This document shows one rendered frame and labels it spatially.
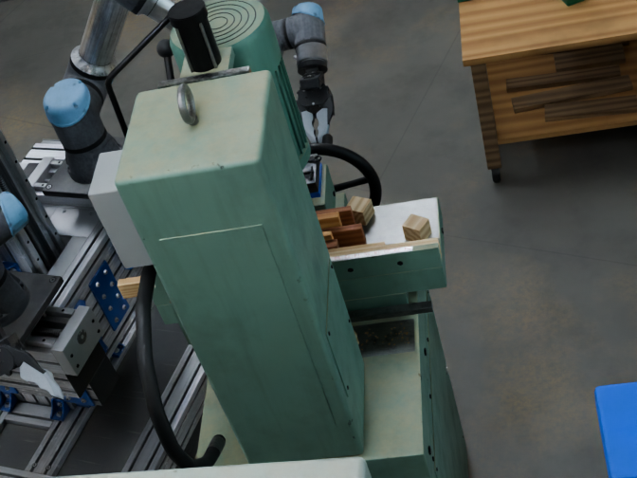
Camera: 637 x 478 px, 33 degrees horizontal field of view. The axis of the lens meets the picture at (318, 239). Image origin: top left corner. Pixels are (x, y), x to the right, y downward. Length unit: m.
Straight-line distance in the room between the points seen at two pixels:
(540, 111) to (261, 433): 1.96
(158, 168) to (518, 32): 2.01
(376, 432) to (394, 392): 0.09
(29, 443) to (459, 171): 1.66
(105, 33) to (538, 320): 1.47
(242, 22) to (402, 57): 2.53
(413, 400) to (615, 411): 0.60
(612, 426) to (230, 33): 0.86
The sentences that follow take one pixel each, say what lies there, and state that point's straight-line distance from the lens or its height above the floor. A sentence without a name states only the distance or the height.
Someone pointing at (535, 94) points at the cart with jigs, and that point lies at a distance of 3.70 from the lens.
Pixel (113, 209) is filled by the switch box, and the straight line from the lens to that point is 1.66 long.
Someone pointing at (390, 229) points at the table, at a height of 0.90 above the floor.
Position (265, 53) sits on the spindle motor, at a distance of 1.84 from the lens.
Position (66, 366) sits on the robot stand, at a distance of 2.54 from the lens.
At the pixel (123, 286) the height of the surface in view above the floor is 0.93.
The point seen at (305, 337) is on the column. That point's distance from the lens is 1.78.
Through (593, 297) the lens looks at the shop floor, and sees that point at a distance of 3.28.
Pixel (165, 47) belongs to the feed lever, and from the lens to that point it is 2.03.
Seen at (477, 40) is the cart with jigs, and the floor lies 0.53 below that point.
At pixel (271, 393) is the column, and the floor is 1.01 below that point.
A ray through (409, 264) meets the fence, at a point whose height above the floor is 0.92.
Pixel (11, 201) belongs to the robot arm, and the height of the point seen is 1.29.
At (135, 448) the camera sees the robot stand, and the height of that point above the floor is 0.23.
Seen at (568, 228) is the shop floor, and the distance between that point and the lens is 3.49.
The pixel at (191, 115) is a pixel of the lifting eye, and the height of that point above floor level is 1.54.
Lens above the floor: 2.43
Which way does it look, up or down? 42 degrees down
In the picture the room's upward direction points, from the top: 18 degrees counter-clockwise
